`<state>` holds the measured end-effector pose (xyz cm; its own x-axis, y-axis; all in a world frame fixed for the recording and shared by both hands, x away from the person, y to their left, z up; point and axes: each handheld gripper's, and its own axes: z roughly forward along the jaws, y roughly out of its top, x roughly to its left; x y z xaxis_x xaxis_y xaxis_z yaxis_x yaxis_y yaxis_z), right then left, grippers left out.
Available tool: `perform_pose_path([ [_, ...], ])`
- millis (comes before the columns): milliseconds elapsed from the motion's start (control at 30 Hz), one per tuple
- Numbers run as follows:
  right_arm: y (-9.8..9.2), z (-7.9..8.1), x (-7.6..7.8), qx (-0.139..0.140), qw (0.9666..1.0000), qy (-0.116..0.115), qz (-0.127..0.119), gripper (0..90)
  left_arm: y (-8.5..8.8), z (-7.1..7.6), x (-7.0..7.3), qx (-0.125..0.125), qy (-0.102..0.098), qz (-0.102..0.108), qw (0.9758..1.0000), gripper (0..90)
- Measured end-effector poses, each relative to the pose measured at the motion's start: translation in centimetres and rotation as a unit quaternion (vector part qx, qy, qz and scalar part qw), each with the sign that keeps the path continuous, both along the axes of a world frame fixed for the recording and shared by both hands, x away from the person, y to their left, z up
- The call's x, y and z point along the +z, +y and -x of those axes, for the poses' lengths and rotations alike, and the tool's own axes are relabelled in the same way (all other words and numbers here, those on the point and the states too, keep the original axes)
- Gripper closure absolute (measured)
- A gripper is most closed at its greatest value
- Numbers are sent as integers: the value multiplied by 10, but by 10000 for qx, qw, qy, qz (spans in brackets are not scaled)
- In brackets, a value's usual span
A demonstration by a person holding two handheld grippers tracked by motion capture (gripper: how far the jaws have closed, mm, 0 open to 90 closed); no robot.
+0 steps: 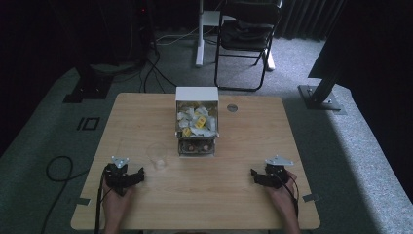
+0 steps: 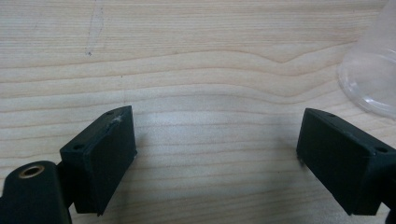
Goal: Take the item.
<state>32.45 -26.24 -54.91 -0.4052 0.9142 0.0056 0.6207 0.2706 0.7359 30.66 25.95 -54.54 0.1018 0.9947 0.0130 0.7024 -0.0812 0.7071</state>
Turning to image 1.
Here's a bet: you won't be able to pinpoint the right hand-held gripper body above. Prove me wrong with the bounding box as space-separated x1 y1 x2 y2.
264 154 295 190

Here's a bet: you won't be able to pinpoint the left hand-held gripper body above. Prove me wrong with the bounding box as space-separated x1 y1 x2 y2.
103 155 131 197

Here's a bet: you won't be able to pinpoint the person's right hand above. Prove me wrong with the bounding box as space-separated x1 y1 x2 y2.
264 171 299 213

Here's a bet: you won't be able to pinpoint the person's left hand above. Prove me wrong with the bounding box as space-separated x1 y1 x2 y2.
102 185 137 214

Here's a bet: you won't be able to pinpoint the clear glass cup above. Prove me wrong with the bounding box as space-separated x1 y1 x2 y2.
145 142 169 171

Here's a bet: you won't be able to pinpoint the brown round capsules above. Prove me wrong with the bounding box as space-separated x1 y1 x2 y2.
180 139 214 154

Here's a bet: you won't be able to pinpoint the pile of white sachets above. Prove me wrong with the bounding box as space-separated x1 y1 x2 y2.
176 101 218 138

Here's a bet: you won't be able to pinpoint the black floor stand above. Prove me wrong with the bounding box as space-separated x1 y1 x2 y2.
62 62 114 104

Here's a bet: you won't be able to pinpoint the white box of snack packets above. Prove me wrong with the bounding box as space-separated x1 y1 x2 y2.
174 86 220 159

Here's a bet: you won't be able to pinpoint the white desk foot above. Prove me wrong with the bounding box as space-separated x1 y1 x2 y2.
265 48 277 72

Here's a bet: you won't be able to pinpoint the black folding chair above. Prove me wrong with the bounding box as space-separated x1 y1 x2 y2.
213 0 284 93

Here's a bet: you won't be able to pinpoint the white desk leg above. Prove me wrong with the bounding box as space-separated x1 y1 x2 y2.
195 0 226 68

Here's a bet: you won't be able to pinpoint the dark curtain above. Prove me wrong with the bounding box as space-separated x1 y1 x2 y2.
275 0 346 42

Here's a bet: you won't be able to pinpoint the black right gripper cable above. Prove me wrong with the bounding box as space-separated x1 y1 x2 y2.
274 174 300 218

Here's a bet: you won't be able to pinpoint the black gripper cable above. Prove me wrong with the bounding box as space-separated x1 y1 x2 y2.
274 174 300 218
94 174 113 234

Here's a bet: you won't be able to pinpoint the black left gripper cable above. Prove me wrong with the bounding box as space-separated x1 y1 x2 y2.
94 174 113 234

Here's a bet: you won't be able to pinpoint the black looped floor cable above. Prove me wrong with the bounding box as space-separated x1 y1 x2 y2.
40 155 90 234

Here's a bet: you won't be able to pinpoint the black stand with base plate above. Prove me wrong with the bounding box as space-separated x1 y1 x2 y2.
297 0 348 116

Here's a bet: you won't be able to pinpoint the black floor cables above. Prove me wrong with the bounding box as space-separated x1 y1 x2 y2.
138 48 178 95

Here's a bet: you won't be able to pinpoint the white floor cable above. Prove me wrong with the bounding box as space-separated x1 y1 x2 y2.
155 26 200 47

